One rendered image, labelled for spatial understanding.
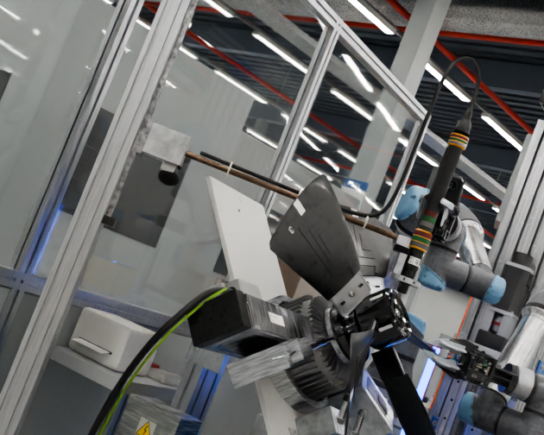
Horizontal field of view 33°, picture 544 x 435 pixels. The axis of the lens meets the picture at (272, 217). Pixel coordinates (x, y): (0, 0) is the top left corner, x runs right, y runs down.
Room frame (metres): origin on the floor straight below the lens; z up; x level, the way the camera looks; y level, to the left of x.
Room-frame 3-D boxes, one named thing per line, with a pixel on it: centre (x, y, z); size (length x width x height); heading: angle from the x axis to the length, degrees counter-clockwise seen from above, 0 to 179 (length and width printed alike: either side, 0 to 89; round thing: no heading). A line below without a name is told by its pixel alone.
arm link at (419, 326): (2.95, -0.52, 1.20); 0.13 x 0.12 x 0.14; 94
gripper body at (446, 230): (2.23, -0.38, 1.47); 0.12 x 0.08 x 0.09; 158
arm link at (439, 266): (2.37, -0.46, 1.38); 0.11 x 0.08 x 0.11; 94
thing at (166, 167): (2.08, 0.25, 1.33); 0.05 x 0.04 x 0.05; 93
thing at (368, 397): (2.17, -0.34, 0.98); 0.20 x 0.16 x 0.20; 58
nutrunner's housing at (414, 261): (2.11, -0.34, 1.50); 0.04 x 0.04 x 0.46
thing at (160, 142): (2.08, 0.29, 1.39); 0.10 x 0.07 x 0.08; 93
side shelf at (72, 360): (2.31, 0.19, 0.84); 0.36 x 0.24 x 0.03; 148
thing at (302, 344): (1.82, -0.15, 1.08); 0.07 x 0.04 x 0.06; 158
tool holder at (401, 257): (2.11, -0.33, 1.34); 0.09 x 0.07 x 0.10; 93
